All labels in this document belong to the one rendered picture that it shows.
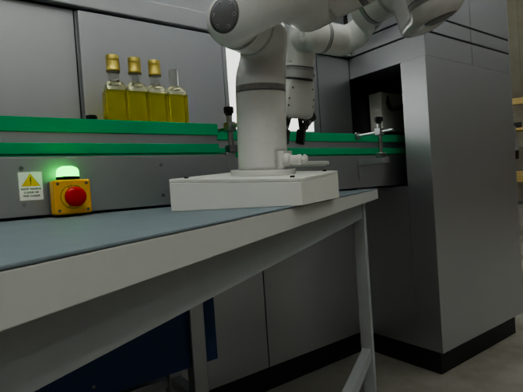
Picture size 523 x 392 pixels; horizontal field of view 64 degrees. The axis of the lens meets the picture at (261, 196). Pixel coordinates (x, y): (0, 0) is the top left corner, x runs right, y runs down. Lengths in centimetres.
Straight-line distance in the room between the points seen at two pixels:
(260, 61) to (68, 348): 59
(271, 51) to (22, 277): 63
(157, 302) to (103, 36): 106
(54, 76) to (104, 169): 42
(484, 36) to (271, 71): 154
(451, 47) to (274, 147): 129
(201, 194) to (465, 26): 158
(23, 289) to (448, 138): 170
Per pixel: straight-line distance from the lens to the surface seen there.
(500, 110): 224
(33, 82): 134
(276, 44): 81
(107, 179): 102
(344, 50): 111
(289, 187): 66
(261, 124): 76
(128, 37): 141
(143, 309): 42
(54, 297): 29
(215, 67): 152
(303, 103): 113
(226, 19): 74
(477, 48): 213
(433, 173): 173
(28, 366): 34
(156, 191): 105
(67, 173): 94
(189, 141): 112
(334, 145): 158
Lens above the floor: 78
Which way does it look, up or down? 1 degrees down
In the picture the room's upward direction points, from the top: 4 degrees counter-clockwise
